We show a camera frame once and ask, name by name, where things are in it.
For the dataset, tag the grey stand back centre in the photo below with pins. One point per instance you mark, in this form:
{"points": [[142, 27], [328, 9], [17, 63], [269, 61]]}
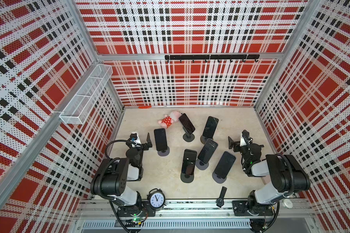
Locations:
{"points": [[188, 137]]}

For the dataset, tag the black wristwatch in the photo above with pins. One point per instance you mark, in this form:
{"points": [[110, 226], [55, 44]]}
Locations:
{"points": [[220, 201]]}

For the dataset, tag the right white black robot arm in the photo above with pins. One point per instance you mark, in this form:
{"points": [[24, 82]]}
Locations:
{"points": [[286, 175]]}

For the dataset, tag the black phone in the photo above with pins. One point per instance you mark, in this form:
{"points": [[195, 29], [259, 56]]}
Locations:
{"points": [[186, 124], [207, 151], [188, 163], [224, 165], [210, 127], [160, 139]]}

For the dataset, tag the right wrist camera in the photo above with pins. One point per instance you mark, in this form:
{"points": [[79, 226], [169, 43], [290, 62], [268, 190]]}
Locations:
{"points": [[245, 138]]}

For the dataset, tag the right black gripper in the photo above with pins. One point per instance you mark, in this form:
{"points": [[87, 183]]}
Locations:
{"points": [[236, 146]]}

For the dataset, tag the grey stand centre middle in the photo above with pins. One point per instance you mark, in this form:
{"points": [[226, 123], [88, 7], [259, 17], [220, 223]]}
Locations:
{"points": [[201, 165]]}

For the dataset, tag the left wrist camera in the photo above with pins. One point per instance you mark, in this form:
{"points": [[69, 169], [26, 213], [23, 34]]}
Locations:
{"points": [[134, 137]]}

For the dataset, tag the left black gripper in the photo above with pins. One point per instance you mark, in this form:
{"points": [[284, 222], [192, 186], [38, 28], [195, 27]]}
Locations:
{"points": [[144, 145]]}

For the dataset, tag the pink plush toy red dress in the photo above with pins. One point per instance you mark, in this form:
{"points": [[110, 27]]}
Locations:
{"points": [[170, 119]]}

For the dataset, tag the grey stand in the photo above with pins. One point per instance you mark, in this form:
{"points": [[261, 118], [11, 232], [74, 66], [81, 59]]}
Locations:
{"points": [[201, 165], [217, 178], [203, 139], [164, 153], [188, 137]]}

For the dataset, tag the grey stand back right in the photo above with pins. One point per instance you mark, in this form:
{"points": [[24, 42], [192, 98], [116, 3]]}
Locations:
{"points": [[203, 139]]}

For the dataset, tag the black hook rail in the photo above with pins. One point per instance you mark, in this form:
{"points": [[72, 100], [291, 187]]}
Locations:
{"points": [[207, 57]]}

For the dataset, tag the dark stand centre front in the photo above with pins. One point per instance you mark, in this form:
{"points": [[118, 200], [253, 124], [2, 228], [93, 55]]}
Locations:
{"points": [[186, 178]]}

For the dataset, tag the black alarm clock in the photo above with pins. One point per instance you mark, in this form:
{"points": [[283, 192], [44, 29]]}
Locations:
{"points": [[156, 199]]}

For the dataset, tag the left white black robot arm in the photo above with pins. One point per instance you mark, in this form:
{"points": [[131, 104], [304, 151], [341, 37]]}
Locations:
{"points": [[111, 178]]}

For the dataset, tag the white round cap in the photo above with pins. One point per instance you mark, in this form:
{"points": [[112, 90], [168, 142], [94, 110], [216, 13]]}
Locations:
{"points": [[287, 203]]}

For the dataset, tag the grey stand left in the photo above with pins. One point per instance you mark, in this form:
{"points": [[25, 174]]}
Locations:
{"points": [[164, 153]]}

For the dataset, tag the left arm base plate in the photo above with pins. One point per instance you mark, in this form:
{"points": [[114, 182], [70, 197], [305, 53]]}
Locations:
{"points": [[135, 211]]}

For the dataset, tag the white wire mesh basket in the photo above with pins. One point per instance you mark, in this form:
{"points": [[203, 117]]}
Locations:
{"points": [[80, 106]]}

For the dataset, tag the red marker pen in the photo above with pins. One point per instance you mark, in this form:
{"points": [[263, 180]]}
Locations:
{"points": [[144, 107]]}

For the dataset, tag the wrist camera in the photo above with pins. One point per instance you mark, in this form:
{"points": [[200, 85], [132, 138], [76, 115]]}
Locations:
{"points": [[245, 138], [134, 137]]}

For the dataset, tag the grey stand front right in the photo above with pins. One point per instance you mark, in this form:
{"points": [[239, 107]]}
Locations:
{"points": [[217, 178]]}

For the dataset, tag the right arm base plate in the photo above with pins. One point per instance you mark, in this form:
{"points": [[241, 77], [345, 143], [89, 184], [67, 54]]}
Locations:
{"points": [[243, 208]]}

